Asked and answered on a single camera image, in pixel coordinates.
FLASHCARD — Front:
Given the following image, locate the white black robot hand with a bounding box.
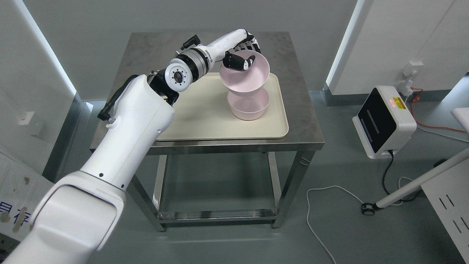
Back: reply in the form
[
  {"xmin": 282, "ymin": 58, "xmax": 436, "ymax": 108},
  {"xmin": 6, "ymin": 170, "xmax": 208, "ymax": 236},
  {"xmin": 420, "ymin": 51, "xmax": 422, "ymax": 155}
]
[{"xmin": 204, "ymin": 29, "xmax": 261, "ymax": 72}]

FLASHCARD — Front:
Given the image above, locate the pink bowl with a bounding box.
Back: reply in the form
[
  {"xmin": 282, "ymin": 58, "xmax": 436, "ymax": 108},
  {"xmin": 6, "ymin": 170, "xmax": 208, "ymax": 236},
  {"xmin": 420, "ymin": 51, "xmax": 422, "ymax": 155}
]
[
  {"xmin": 227, "ymin": 88, "xmax": 270, "ymax": 121},
  {"xmin": 219, "ymin": 49, "xmax": 270, "ymax": 97}
]

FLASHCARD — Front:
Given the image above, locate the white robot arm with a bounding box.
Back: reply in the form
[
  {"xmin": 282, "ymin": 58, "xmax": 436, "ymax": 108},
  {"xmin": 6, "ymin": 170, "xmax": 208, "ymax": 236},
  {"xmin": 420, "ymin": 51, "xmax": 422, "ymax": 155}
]
[{"xmin": 4, "ymin": 35, "xmax": 213, "ymax": 264}]

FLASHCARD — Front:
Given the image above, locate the cream plastic tray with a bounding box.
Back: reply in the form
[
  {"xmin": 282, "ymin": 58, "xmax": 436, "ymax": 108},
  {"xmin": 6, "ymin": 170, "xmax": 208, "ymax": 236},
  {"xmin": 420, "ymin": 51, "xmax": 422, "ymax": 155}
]
[{"xmin": 157, "ymin": 73, "xmax": 289, "ymax": 142}]

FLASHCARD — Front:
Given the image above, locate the stainless steel table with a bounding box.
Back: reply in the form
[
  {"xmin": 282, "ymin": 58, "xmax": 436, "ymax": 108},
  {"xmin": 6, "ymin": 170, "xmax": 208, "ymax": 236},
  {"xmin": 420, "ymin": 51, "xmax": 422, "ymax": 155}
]
[{"xmin": 127, "ymin": 32, "xmax": 324, "ymax": 232}]

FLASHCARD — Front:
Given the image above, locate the white black box device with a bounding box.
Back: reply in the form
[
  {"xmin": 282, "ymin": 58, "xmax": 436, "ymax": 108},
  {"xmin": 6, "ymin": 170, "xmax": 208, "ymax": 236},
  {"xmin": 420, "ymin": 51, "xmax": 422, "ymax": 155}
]
[{"xmin": 352, "ymin": 85, "xmax": 417, "ymax": 159}]

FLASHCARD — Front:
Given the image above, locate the white stand leg with caster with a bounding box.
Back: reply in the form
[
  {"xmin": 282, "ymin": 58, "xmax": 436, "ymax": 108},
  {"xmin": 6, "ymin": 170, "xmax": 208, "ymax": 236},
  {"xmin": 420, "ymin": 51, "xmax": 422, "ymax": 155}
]
[{"xmin": 361, "ymin": 149, "xmax": 469, "ymax": 216}]

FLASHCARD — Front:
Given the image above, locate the white perforated panel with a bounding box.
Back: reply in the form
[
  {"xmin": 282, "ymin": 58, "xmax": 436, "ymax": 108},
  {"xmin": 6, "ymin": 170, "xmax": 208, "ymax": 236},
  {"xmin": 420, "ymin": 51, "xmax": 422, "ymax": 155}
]
[{"xmin": 421, "ymin": 168, "xmax": 469, "ymax": 264}]

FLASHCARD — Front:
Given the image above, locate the white sign with blue text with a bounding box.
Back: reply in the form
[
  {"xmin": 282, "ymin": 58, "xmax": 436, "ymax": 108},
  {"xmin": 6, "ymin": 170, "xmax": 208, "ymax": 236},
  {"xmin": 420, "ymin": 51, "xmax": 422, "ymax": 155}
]
[{"xmin": 0, "ymin": 147, "xmax": 53, "ymax": 242}]

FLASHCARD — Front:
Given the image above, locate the white floor cable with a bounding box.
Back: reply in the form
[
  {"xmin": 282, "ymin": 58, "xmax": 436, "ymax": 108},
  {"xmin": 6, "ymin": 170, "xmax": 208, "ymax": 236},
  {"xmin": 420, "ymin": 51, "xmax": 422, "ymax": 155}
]
[{"xmin": 306, "ymin": 177, "xmax": 414, "ymax": 264}]

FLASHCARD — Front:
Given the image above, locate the white wall socket plug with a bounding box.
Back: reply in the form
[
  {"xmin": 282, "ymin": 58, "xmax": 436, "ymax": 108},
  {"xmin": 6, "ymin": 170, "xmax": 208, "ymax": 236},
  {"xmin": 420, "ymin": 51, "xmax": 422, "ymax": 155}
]
[{"xmin": 397, "ymin": 61, "xmax": 424, "ymax": 98}]

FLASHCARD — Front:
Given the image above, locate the orange cable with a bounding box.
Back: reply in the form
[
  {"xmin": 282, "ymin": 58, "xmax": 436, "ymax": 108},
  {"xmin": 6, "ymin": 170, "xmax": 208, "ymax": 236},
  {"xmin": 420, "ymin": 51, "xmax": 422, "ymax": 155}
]
[{"xmin": 410, "ymin": 87, "xmax": 466, "ymax": 133}]

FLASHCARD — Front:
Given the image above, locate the white wall switch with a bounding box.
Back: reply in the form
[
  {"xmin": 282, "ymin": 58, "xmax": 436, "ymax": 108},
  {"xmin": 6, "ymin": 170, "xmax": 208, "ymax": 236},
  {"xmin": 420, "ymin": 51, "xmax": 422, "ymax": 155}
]
[{"xmin": 18, "ymin": 111, "xmax": 35, "ymax": 126}]

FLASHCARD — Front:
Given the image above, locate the black power cable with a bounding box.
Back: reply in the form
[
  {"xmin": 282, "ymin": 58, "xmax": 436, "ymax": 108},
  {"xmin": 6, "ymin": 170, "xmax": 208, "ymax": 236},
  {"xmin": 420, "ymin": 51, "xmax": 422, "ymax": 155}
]
[{"xmin": 382, "ymin": 150, "xmax": 422, "ymax": 202}]

